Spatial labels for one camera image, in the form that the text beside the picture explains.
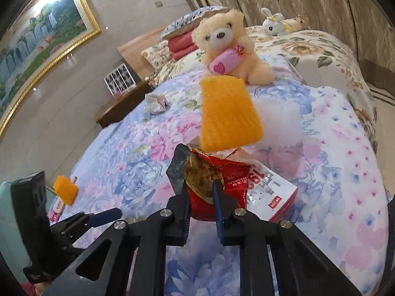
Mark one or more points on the large orange foam net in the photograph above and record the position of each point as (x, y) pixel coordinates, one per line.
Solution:
(228, 114)

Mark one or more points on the blue patterned pillow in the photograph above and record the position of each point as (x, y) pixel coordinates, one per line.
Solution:
(185, 21)

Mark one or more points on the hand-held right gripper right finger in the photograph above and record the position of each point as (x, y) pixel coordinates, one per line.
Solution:
(217, 209)

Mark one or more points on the cream teddy bear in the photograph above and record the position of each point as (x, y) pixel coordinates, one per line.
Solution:
(222, 30)

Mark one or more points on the wooden nightstand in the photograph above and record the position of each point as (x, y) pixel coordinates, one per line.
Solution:
(123, 108)

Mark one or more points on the red snack bag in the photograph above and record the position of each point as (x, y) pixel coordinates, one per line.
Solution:
(200, 175)

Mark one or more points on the red white box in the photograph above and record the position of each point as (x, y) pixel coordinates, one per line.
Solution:
(274, 194)

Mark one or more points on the teal cloth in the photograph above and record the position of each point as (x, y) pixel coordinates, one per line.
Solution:
(6, 215)

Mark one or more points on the wooden headboard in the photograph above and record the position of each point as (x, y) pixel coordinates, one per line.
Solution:
(135, 49)

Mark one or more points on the cream cartoon print pillow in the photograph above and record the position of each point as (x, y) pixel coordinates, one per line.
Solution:
(157, 54)

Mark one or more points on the white tissue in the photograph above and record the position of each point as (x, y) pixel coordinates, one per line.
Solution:
(156, 103)

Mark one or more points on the pink reed diffuser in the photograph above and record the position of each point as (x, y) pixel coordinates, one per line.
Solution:
(118, 94)

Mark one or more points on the white rabbit plush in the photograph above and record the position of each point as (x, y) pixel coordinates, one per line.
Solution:
(274, 24)

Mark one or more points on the black white photo frame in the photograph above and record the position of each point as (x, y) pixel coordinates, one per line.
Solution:
(120, 77)

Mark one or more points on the gold framed landscape painting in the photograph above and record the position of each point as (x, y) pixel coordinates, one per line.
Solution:
(40, 43)

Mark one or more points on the blue pink floral blanket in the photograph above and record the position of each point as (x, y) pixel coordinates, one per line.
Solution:
(129, 148)

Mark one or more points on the small orange foam net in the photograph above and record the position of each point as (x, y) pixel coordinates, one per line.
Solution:
(64, 191)

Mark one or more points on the white foam net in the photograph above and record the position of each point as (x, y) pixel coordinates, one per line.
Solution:
(277, 120)

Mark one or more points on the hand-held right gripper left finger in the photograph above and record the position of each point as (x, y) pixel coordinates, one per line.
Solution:
(177, 219)

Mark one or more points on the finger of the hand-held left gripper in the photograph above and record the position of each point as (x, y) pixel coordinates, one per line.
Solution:
(105, 216)
(80, 239)

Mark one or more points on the beige floral quilt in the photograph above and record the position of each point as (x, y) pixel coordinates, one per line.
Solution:
(324, 49)

